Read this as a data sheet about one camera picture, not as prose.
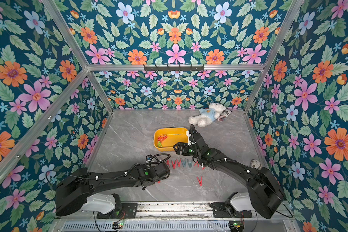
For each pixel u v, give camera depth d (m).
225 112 1.14
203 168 0.88
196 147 0.63
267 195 0.42
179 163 0.90
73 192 0.42
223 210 0.73
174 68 0.92
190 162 0.91
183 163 0.89
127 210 0.74
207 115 1.06
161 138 1.01
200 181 0.83
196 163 0.64
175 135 1.05
